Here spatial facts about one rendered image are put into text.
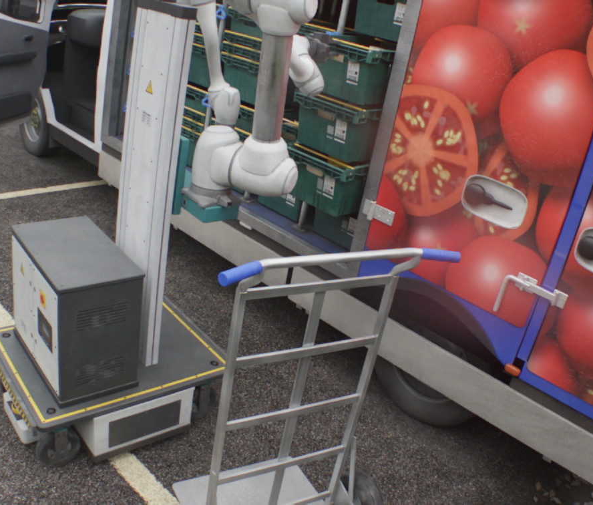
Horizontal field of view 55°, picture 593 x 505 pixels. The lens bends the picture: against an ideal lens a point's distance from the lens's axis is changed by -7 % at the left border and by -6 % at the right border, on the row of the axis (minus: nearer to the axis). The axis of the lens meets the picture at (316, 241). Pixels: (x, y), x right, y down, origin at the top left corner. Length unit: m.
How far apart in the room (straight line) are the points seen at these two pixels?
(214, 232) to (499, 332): 1.86
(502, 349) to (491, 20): 1.36
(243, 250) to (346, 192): 0.91
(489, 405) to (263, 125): 1.57
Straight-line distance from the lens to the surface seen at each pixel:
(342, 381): 3.34
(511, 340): 2.66
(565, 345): 2.57
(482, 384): 2.80
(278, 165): 2.12
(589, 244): 2.40
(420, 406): 3.17
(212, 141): 2.20
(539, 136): 2.45
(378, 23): 3.05
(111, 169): 4.64
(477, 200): 2.55
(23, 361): 2.69
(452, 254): 1.92
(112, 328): 2.33
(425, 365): 2.92
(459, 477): 2.99
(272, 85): 2.04
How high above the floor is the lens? 1.91
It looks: 23 degrees down
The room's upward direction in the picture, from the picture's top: 12 degrees clockwise
